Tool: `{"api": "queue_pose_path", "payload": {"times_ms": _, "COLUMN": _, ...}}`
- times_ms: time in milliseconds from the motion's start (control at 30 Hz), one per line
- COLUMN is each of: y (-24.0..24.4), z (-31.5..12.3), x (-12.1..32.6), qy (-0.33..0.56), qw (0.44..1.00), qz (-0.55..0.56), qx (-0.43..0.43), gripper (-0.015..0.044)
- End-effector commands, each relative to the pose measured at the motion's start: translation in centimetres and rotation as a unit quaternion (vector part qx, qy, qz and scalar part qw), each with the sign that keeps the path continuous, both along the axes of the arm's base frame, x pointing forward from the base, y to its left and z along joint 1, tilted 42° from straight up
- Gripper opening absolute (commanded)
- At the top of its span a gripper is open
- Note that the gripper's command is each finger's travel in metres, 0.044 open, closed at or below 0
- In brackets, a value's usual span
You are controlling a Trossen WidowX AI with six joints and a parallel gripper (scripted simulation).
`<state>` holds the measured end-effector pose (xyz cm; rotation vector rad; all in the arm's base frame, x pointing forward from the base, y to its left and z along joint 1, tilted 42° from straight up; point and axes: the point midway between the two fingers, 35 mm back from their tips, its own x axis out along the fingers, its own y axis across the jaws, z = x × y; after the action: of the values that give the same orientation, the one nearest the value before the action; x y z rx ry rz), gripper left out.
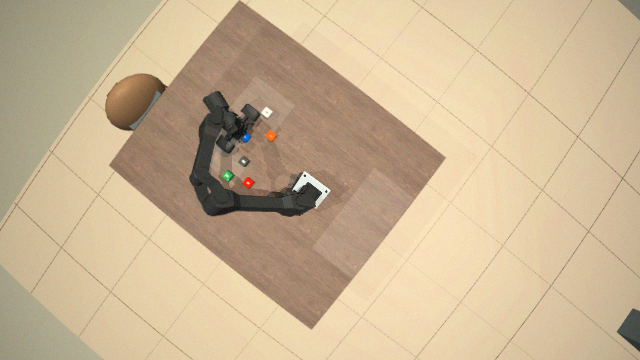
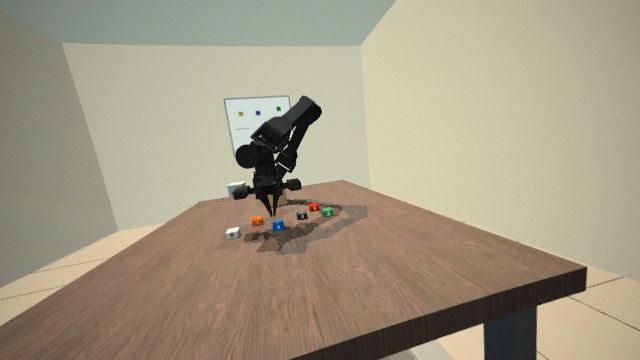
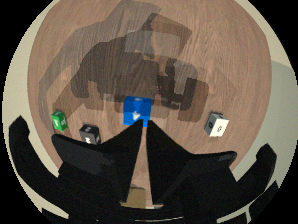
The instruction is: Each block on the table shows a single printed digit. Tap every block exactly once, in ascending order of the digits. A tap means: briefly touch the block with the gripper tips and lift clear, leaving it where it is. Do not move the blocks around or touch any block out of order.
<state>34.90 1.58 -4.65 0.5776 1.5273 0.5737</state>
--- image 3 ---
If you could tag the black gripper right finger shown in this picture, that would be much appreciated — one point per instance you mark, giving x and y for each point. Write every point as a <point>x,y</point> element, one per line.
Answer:
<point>169,164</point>

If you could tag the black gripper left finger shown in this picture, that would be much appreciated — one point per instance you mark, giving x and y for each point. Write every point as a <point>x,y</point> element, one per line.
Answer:
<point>114,159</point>

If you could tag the blue block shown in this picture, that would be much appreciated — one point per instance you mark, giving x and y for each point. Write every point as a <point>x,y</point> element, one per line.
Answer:
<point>137,108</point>

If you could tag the green block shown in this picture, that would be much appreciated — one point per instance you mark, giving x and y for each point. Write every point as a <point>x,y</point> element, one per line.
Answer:
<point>59,120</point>

